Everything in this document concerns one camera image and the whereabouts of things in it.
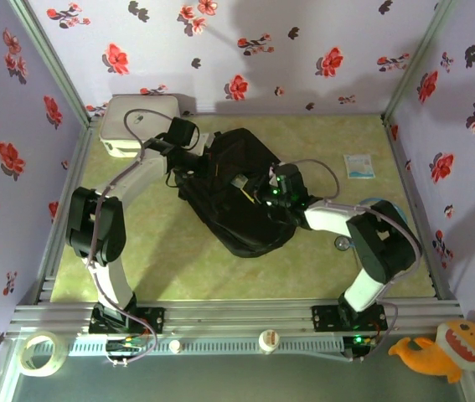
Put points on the white plastic storage box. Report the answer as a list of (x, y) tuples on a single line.
[(115, 125)]

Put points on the clear tape roll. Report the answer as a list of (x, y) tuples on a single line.
[(60, 360)]

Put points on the orange plush toy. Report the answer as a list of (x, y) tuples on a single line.
[(438, 356)]

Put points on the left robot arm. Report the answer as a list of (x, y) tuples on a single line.
[(94, 226)]

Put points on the white bottle with red label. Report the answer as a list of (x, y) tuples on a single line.
[(269, 340)]

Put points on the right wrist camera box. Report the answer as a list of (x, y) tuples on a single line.
[(275, 171)]

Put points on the small white knob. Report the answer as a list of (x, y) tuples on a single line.
[(174, 346)]

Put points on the black backpack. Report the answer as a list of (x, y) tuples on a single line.
[(237, 226)]

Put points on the aluminium frame cross rail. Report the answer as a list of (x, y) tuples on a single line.
[(237, 318)]

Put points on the aluminium frame post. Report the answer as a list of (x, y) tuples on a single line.
[(55, 63), (418, 58)]

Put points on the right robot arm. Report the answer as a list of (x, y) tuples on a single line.
[(383, 243)]

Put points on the small controller board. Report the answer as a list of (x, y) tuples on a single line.
[(126, 345), (360, 341)]

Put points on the white and blue packet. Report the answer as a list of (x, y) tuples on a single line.
[(359, 166)]

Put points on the stethoscope with blue tube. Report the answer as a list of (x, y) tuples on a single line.
[(342, 244)]

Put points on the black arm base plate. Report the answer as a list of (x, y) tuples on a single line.
[(153, 318), (325, 318)]

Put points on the aluminium frame side rail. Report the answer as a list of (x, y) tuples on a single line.
[(75, 159), (408, 167)]

